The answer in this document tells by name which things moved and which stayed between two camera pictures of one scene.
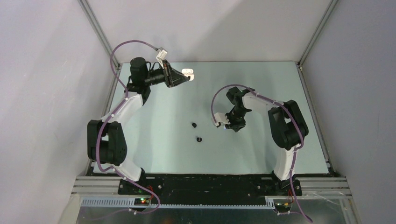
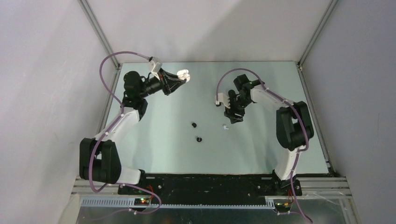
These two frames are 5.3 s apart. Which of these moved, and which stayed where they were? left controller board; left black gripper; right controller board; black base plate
Moved: left black gripper
Stayed: left controller board; right controller board; black base plate
